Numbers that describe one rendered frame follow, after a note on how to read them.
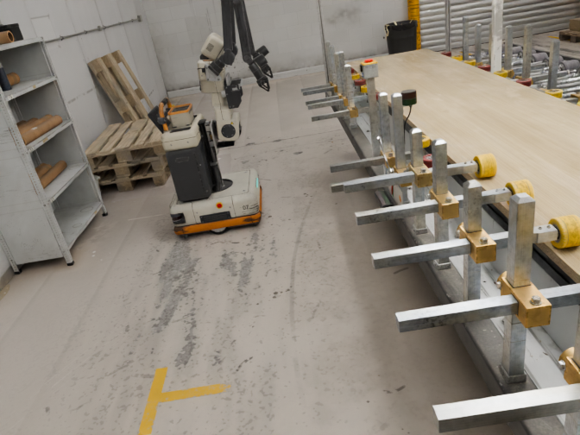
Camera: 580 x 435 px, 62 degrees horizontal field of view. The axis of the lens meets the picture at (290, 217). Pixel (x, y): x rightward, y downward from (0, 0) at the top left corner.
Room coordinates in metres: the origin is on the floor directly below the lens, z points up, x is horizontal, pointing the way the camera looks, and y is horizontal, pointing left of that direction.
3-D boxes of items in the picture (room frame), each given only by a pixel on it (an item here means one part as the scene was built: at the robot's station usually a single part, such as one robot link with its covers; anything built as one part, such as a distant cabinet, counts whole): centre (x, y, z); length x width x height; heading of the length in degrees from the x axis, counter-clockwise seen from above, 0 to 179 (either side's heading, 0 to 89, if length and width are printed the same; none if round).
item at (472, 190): (1.08, -0.46, 0.86); 0.04 x 0.04 x 0.48; 88
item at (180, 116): (3.58, 0.65, 0.87); 0.23 x 0.15 x 0.11; 178
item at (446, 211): (1.30, -0.47, 0.95); 0.14 x 0.06 x 0.05; 178
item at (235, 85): (3.57, 0.25, 0.99); 0.28 x 0.16 x 0.22; 178
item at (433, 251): (1.04, -0.44, 0.95); 0.50 x 0.04 x 0.04; 88
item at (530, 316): (0.80, -0.45, 0.95); 0.14 x 0.06 x 0.05; 178
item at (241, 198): (3.57, 0.54, 0.16); 0.67 x 0.64 x 0.25; 88
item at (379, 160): (2.04, -0.44, 0.83); 0.43 x 0.03 x 0.04; 88
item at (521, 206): (0.83, -0.45, 0.93); 0.04 x 0.04 x 0.48; 88
